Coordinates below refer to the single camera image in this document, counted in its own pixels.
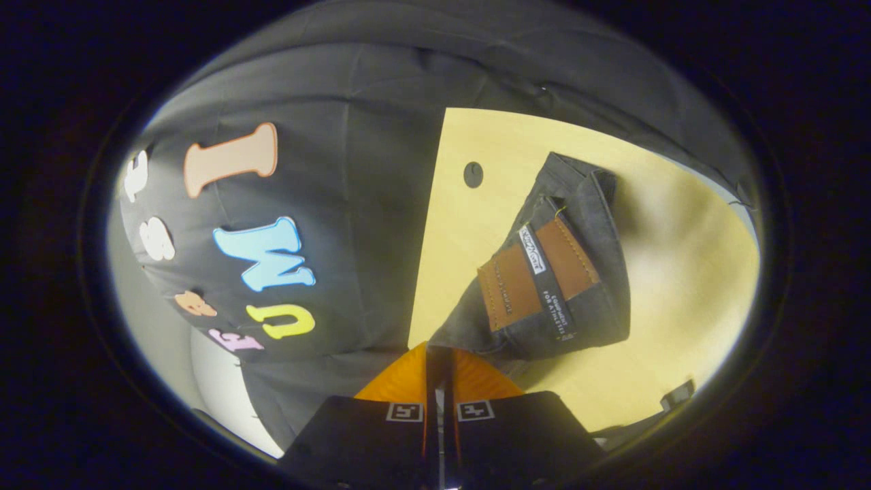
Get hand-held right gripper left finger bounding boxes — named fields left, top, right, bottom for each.
left=279, top=342, right=442, bottom=490

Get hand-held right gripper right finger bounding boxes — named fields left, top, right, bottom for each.
left=441, top=347, right=606, bottom=490

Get dark grey jeans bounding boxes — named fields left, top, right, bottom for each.
left=429, top=151, right=696, bottom=451

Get black backdrop cloth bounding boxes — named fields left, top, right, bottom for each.
left=119, top=0, right=759, bottom=453

